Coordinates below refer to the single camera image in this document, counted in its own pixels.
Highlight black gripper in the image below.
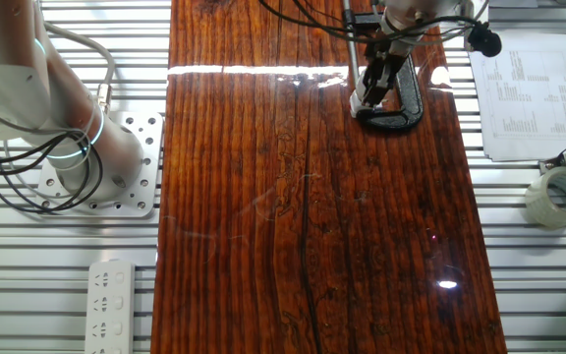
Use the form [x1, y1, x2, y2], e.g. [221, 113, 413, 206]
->
[360, 39, 411, 109]

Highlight white bulb socket adapter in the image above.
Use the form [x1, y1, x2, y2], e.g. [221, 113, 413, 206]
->
[349, 91, 366, 119]

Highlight black C-clamp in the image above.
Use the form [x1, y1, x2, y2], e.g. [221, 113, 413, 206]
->
[341, 0, 425, 132]

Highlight printed paper sheets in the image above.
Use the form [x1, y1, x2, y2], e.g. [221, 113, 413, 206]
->
[465, 29, 566, 162]

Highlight brown wooden board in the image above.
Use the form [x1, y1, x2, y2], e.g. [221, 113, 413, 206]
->
[149, 0, 509, 354]

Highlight clear tape roll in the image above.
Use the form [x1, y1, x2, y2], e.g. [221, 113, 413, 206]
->
[524, 165, 566, 230]

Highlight white power strip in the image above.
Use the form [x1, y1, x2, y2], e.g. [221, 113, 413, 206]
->
[85, 259, 137, 354]

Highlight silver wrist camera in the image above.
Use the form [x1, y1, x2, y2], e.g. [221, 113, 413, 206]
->
[457, 0, 477, 51]

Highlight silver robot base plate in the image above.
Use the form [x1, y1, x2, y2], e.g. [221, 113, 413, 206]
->
[34, 110, 165, 218]

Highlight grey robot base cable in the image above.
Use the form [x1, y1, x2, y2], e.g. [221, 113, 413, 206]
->
[44, 22, 117, 114]

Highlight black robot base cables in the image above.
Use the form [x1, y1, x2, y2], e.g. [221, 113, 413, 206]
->
[0, 130, 105, 215]

